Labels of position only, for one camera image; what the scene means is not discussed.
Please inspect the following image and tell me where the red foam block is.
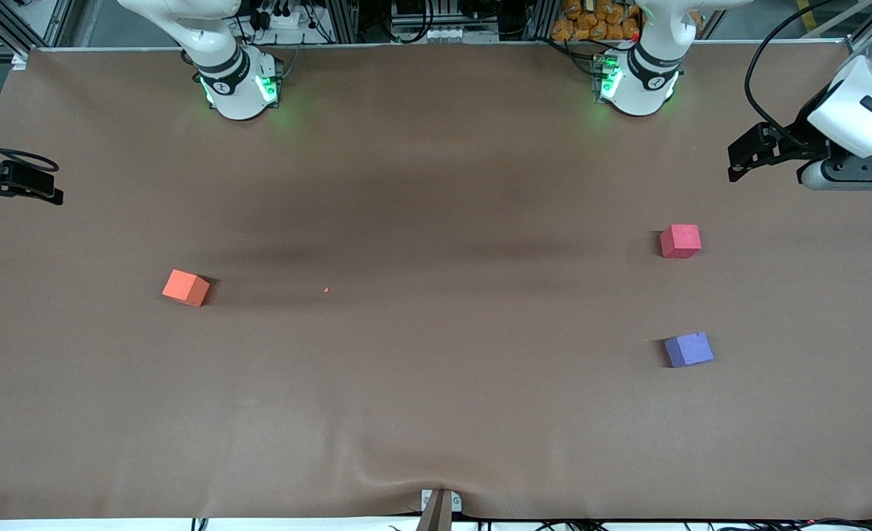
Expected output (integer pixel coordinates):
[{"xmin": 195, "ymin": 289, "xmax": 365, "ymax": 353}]
[{"xmin": 660, "ymin": 224, "xmax": 702, "ymax": 260}]

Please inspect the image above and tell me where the purple foam block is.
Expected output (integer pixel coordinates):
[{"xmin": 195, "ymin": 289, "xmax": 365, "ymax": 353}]
[{"xmin": 664, "ymin": 332, "xmax": 715, "ymax": 369}]

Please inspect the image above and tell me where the bag of orange snacks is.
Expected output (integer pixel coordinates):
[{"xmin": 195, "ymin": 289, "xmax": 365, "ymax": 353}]
[{"xmin": 551, "ymin": 0, "xmax": 643, "ymax": 42}]

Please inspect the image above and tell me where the white power strip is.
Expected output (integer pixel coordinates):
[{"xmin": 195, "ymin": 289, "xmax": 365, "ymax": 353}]
[{"xmin": 257, "ymin": 6, "xmax": 305, "ymax": 32}]

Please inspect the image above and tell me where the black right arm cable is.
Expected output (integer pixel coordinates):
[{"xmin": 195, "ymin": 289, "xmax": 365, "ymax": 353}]
[{"xmin": 0, "ymin": 136, "xmax": 60, "ymax": 172}]

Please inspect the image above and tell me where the orange foam block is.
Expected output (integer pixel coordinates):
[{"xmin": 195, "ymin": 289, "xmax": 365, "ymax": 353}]
[{"xmin": 161, "ymin": 269, "xmax": 212, "ymax": 308}]

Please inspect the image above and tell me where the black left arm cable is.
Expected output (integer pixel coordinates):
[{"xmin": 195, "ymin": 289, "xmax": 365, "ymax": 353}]
[{"xmin": 744, "ymin": 0, "xmax": 860, "ymax": 148}]

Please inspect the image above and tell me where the grey table edge clamp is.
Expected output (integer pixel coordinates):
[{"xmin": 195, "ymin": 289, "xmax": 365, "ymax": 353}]
[{"xmin": 415, "ymin": 488, "xmax": 464, "ymax": 531}]

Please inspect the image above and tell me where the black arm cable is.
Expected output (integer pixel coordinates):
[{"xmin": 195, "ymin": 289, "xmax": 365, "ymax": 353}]
[
  {"xmin": 0, "ymin": 136, "xmax": 60, "ymax": 172},
  {"xmin": 744, "ymin": 0, "xmax": 860, "ymax": 148}
]

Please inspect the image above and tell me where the table cover mat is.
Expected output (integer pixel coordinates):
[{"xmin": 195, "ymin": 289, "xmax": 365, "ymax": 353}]
[{"xmin": 0, "ymin": 41, "xmax": 872, "ymax": 521}]

